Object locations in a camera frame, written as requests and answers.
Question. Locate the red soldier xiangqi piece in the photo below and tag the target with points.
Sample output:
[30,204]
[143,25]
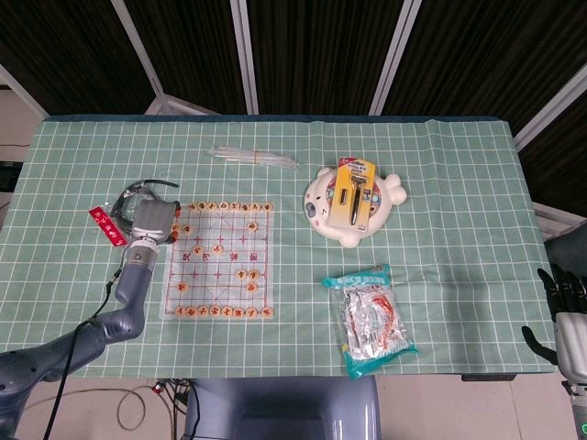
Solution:
[219,249]
[198,249]

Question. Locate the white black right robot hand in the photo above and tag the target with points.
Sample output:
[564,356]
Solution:
[571,339]

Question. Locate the small red button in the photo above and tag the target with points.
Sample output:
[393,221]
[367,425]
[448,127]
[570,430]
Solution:
[158,388]

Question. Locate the dark box on floor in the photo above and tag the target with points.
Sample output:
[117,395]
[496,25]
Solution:
[8,176]

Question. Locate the red advisor xiangqi piece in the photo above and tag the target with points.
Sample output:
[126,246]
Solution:
[226,311]
[202,311]

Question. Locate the bundle of clear plastic tubes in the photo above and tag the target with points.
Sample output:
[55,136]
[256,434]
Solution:
[254,156]

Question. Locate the white partition base foot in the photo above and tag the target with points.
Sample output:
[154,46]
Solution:
[557,219]

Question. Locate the blue grey left robot arm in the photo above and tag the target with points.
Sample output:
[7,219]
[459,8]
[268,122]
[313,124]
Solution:
[130,279]

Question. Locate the green checked tablecloth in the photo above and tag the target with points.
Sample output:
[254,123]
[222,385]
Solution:
[435,206]

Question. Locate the small red box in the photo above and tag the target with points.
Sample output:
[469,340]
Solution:
[107,227]

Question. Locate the red horse xiangqi piece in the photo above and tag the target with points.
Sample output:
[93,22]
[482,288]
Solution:
[180,311]
[251,312]

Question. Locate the red chariot xiangqi piece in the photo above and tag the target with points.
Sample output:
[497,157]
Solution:
[268,312]
[176,227]

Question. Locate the yellow razor blister pack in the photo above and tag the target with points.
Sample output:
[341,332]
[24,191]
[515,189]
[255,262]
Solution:
[341,183]

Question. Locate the blue grey robot torso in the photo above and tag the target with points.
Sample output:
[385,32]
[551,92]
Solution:
[275,403]

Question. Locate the black lettered xiangqi piece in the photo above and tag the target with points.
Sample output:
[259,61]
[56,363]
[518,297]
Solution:
[186,228]
[251,225]
[267,207]
[240,274]
[223,205]
[234,206]
[255,207]
[212,205]
[192,206]
[202,206]
[245,207]
[255,274]

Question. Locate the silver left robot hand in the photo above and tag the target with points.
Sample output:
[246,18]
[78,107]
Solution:
[153,220]

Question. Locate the red cannon xiangqi piece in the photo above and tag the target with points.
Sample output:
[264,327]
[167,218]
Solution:
[251,287]
[182,287]

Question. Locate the white partition frame post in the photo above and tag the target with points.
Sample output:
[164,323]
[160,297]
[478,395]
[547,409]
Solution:
[550,109]
[244,55]
[395,55]
[137,46]
[23,90]

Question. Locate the teal clear snack bag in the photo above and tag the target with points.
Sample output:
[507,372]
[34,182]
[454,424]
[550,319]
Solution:
[367,321]

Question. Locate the red elephant xiangqi piece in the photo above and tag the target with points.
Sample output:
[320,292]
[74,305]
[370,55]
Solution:
[238,312]
[191,312]

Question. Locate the white seal shaped toy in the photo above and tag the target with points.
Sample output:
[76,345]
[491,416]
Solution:
[348,236]

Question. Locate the translucent xiangqi board sheet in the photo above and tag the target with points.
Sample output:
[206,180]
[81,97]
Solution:
[215,284]

